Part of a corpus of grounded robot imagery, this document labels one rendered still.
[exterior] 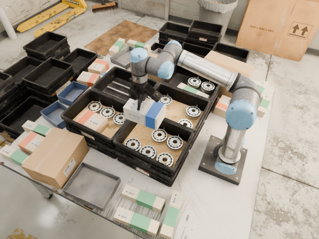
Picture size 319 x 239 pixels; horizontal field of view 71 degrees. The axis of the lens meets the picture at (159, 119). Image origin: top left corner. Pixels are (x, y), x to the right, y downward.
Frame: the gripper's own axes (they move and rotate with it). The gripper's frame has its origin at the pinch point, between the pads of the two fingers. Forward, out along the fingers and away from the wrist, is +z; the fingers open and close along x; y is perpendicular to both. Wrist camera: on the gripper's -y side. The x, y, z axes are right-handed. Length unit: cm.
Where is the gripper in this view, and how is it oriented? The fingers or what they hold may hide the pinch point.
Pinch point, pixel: (145, 109)
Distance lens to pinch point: 122.4
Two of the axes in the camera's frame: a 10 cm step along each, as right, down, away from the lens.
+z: -0.2, 6.5, 7.6
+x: -4.1, 6.9, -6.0
